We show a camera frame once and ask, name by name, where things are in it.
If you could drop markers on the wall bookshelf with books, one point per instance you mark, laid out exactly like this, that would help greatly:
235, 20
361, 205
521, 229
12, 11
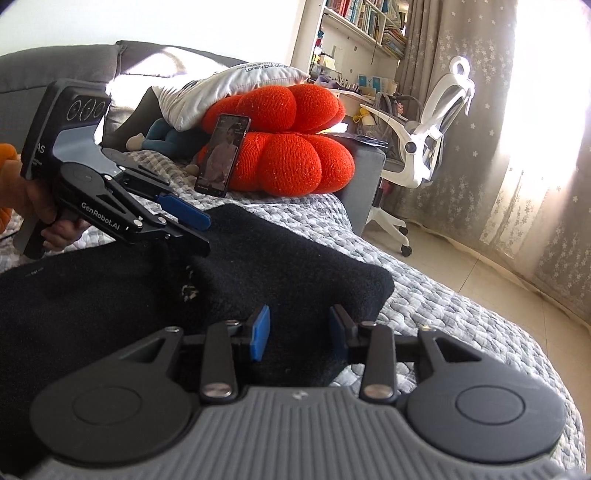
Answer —
364, 18

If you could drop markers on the black knit cardigan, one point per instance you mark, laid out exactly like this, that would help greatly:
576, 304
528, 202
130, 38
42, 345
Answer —
286, 277

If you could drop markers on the dark blue booklet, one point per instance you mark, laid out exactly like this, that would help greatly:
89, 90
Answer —
360, 140

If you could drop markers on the grey sofa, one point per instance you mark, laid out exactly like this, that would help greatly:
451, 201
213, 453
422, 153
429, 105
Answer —
46, 64

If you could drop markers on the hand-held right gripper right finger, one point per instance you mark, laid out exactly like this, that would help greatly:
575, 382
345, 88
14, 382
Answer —
338, 334

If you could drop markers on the grey floral curtain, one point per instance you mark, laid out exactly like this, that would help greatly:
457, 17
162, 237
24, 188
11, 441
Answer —
461, 161

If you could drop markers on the white desk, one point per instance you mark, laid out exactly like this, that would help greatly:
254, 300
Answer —
360, 94

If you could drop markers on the dark grey throw pillow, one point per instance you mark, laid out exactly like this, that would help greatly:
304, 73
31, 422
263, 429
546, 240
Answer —
134, 120

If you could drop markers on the black smartphone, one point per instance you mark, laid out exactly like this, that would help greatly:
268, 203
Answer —
221, 157

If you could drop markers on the red flower cushion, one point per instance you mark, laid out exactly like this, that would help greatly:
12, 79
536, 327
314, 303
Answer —
291, 157

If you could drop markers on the white office chair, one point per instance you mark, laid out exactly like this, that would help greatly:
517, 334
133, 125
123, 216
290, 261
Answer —
438, 134

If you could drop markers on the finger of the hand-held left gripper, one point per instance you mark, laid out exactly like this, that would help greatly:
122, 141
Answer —
115, 217
187, 214

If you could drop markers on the blue plush doll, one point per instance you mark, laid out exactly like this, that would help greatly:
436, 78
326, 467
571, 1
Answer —
161, 138

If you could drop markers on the grey checkered blanket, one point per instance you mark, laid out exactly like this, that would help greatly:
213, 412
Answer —
438, 314

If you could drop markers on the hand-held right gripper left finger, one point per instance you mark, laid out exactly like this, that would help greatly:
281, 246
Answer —
260, 332

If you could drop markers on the grey clothes on chair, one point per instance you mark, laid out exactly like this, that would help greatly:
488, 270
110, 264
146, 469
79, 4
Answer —
392, 115

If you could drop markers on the white printed pillow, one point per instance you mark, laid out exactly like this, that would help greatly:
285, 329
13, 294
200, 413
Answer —
221, 87

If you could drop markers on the person's left hand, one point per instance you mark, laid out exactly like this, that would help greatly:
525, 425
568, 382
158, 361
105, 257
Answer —
44, 203

